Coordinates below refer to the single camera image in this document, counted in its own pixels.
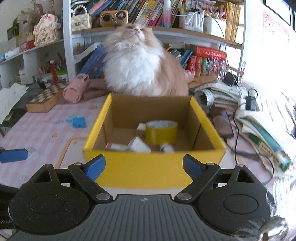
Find floral doll figure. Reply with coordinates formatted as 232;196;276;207
33;13;60;47

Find white paper sheets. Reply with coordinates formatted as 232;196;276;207
0;83;28;123

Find white bookshelf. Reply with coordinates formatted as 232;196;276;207
0;0;247;93

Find small white plug adapter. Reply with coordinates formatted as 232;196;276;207
136;123;146;137

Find yellow cardboard box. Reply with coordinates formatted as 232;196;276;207
83;94;226;189

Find pink checkered tablecloth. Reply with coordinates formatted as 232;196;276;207
0;94;285;193

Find wooden chessboard box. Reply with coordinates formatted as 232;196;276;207
26;82;69;113

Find brown folded cloth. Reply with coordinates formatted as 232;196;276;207
83;78;110;101

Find blue leaning books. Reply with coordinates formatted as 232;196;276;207
79;45;106;79

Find stack of books and papers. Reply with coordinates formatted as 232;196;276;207
189;81;295;173

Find yellow tape roll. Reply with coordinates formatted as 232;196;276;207
145;120;178;145

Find black cable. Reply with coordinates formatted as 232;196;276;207
227;101;275;179

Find orange white fluffy cat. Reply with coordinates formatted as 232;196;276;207
103;24;189;96

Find black power adapter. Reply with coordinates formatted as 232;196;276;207
245;88;258;111

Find red pen holder bottle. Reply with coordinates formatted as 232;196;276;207
50;60;58;84

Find gold retro radio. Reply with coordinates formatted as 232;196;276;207
99;10;129;27

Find pink cylindrical pencil case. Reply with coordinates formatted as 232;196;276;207
63;73;89;104

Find black smartphone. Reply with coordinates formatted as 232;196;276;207
210;107;234;138

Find red dictionary book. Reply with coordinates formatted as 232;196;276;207
191;45;227;60

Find white red small box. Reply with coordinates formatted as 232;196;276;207
105;143;127;151

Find white quilted pearl handbag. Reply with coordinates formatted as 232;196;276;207
71;4;92;32

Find white charger cube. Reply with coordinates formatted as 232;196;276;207
127;136;152;153

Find white blue spray bottle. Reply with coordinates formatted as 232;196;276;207
159;143;175;153

